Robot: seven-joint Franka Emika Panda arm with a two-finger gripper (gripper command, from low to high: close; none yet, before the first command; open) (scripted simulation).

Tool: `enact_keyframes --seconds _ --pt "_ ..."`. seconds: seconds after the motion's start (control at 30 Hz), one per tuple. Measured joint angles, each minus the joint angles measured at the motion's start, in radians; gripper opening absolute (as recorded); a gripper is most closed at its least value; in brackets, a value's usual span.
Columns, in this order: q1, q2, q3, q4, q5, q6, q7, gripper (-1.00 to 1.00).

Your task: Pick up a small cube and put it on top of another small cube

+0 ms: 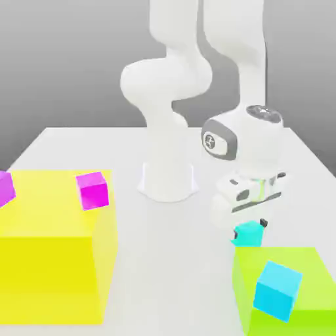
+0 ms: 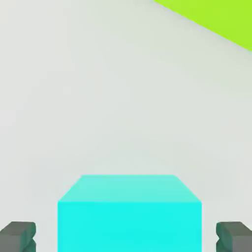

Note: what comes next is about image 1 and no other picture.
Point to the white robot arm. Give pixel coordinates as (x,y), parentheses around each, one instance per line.
(168,84)

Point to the small magenta cube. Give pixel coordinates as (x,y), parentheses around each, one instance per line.
(93,191)

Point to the large lime green box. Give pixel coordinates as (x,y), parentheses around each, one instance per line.
(312,294)

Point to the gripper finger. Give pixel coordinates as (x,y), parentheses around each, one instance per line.
(234,234)
(263,222)

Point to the large yellow box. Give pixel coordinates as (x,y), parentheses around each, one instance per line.
(47,262)

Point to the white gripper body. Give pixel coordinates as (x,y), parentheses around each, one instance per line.
(244,214)

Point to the small teal cube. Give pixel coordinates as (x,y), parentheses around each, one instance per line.
(249,234)

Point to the small purple cube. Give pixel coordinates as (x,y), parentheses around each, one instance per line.
(5,189)

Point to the small cyan cube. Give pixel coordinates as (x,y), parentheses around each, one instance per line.
(275,291)

